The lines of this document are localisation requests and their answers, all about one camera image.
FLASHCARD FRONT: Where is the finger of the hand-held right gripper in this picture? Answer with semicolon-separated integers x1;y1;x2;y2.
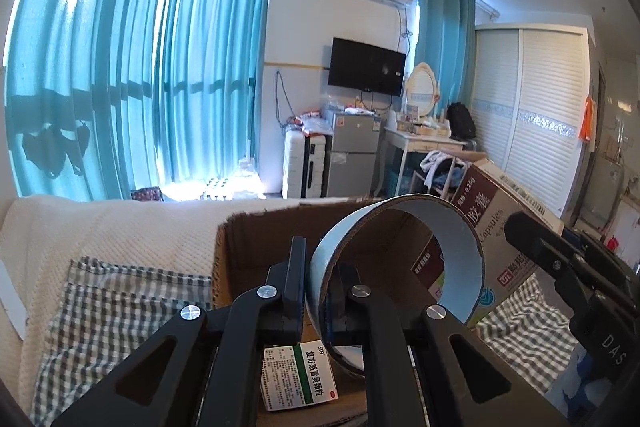
562;228;637;289
504;211;597;324

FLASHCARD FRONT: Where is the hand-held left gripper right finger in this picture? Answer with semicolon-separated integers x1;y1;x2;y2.
325;259;571;427

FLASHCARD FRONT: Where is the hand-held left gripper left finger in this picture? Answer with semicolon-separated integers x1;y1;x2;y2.
50;236;307;427

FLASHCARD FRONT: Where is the dark red capsule box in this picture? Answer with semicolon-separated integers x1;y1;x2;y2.
410;157;566;325

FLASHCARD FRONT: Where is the brown cardboard box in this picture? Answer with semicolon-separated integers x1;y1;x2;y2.
212;196;481;427

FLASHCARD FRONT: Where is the white tape roll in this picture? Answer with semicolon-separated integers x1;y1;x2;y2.
306;194;486;380

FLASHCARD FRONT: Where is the green white medicine box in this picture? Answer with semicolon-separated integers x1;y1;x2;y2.
261;341;338;412

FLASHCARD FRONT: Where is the person's right hand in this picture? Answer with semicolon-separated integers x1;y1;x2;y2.
559;347;621;427

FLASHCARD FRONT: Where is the wooden chair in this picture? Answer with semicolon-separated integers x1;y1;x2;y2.
410;149;488;198

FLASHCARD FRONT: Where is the clear plastic jug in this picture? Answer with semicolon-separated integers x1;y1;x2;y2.
234;157;266;198

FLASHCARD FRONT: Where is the white black suitcase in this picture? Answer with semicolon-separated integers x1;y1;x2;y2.
282;129;328;200

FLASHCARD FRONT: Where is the pack of water bottles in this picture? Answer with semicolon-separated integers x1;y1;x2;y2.
202;176;236;202

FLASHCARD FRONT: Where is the white louvered wardrobe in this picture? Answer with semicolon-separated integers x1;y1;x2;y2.
472;24;598;218

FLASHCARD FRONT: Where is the orange hanging cloth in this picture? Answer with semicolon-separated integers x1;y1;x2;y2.
579;97;598;142

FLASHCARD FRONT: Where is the silver small fridge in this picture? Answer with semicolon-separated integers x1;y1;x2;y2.
324;109;383;198

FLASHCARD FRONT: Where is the black backpack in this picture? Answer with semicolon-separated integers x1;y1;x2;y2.
445;102;477;140

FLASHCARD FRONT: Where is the white vanity desk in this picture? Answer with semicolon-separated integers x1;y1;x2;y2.
382;124;473;198

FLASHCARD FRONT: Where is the grey white checkered blanket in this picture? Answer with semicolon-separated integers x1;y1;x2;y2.
35;256;596;427

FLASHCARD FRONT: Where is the cream textured bedspread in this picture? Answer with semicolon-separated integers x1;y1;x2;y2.
0;194;301;413

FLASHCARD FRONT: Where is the narrow teal curtain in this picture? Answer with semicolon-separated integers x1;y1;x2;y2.
417;0;476;108

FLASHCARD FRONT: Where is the white paper sheet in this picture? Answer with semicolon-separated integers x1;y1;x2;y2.
0;259;28;340

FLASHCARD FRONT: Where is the wide teal window curtain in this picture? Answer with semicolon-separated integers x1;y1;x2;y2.
5;0;173;202

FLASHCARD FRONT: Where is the hanging wall cable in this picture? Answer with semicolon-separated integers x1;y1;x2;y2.
274;69;296;130

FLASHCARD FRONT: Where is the black wall television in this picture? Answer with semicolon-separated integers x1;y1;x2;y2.
328;37;407;98

